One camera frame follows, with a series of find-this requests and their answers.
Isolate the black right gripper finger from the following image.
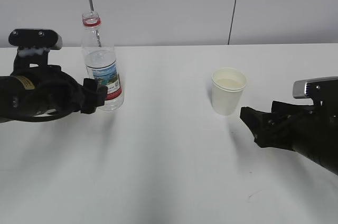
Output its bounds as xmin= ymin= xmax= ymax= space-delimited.
xmin=240 ymin=107 xmax=280 ymax=139

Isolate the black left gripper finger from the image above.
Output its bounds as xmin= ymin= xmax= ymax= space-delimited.
xmin=80 ymin=78 xmax=108 ymax=114

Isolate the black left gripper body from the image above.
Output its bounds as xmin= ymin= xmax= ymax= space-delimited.
xmin=10 ymin=48 xmax=84 ymax=118

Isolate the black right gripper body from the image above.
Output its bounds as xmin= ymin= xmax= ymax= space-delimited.
xmin=255 ymin=101 xmax=337 ymax=151

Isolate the clear plastic water bottle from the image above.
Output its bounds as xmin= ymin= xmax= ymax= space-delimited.
xmin=81 ymin=11 xmax=124 ymax=111

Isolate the white paper cup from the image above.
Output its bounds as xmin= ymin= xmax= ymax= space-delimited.
xmin=211 ymin=68 xmax=247 ymax=116

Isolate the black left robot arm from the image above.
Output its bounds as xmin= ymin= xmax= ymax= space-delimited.
xmin=1 ymin=48 xmax=108 ymax=123

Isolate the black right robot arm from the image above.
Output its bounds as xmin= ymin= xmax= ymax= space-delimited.
xmin=240 ymin=101 xmax=337 ymax=174

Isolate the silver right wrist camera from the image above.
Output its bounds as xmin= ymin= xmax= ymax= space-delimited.
xmin=293 ymin=76 xmax=337 ymax=99

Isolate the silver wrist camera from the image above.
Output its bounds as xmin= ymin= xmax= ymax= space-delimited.
xmin=293 ymin=76 xmax=337 ymax=99
xmin=8 ymin=29 xmax=63 ymax=50

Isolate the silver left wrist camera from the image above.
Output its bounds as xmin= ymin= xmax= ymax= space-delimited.
xmin=8 ymin=29 xmax=63 ymax=50

